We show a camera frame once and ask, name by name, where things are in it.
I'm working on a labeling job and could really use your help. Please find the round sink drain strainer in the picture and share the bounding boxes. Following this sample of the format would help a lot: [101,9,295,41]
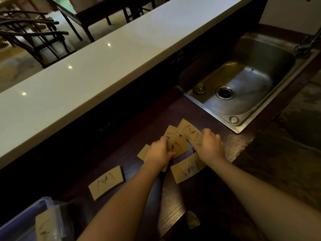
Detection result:
[215,85,236,100]

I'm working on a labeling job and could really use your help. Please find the person's right forearm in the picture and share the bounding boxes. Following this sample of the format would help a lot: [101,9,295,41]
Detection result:
[208,157,321,241]

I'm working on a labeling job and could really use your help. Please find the person's left hand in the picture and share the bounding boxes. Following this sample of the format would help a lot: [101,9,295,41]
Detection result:
[144,136,177,171]

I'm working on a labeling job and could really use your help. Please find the dark wooden armchair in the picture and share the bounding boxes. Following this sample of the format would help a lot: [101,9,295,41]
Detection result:
[0,18,60,33]
[0,30,76,69]
[0,10,48,20]

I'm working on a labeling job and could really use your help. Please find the dark wooden table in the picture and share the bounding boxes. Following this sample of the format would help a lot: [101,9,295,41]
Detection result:
[51,0,126,43]

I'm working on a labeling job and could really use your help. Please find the person's left forearm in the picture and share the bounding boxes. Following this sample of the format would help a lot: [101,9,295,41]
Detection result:
[76,160,166,241]

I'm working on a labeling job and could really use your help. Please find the kraft paper cup sleeve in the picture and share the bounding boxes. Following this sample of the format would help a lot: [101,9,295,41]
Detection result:
[167,136,190,159]
[170,152,207,184]
[176,119,204,146]
[164,125,181,142]
[137,144,168,173]
[35,206,65,241]

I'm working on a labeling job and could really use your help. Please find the person's right hand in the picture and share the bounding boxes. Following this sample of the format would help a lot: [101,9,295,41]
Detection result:
[192,128,226,165]

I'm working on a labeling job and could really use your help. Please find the clear plastic storage box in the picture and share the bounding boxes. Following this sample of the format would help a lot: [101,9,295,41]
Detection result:
[0,197,76,241]

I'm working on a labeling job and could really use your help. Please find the metal sink faucet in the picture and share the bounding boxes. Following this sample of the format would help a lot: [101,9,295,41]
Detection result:
[293,27,321,57]

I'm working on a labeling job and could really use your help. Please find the stacked kraft paper cup sleeves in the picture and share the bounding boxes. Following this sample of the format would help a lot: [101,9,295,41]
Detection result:
[88,166,125,201]

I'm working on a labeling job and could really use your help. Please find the stainless steel sink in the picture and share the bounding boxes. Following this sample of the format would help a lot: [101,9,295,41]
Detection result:
[177,31,320,134]

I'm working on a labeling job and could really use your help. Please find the dark wooden chair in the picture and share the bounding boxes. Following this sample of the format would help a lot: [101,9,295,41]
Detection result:
[122,0,156,23]

